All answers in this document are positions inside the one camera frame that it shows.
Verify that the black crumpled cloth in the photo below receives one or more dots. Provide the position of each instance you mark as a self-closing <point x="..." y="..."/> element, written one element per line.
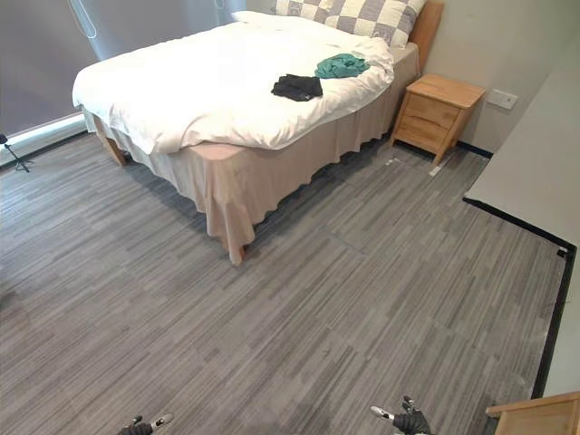
<point x="296" y="86"/>

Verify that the light wooden bed frame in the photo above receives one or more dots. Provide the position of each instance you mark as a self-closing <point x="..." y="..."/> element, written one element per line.
<point x="428" y="36"/>

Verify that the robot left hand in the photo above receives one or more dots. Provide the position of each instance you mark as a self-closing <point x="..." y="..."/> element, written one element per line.
<point x="140" y="427"/>

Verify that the light wooden side furniture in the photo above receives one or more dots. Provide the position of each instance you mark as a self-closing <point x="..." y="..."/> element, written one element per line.
<point x="539" y="414"/>

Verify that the green crumpled cloth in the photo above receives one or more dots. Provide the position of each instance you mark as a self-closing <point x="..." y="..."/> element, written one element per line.
<point x="342" y="65"/>

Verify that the small white floor scrap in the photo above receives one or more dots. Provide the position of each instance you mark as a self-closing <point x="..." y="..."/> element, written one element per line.
<point x="392" y="161"/>

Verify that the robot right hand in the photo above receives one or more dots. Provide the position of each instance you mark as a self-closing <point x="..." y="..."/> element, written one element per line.
<point x="410" y="423"/>

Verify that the white duvet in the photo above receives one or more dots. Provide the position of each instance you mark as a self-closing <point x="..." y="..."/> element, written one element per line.
<point x="217" y="77"/>

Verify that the white pillow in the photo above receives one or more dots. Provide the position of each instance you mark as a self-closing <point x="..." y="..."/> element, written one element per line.
<point x="258" y="16"/>

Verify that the white floor tape strip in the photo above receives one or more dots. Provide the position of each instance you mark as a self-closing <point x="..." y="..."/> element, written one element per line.
<point x="435" y="171"/>

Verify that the white wall socket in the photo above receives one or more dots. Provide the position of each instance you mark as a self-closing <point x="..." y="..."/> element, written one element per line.
<point x="504" y="98"/>

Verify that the light wooden nightstand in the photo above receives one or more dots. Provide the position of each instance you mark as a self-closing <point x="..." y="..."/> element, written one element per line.
<point x="437" y="113"/>

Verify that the black skirting board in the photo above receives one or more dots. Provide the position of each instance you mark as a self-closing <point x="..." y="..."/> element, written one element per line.
<point x="555" y="294"/>

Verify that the grey cream checked pillow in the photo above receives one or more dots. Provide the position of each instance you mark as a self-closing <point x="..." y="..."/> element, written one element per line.
<point x="362" y="16"/>

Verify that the black tripod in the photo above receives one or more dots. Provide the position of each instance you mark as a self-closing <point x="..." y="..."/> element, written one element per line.
<point x="13" y="154"/>

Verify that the beige bed sheet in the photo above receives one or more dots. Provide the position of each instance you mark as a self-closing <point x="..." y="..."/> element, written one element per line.
<point x="281" y="172"/>

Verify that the grey roller blind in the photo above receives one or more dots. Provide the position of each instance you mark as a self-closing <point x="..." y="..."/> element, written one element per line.
<point x="90" y="45"/>

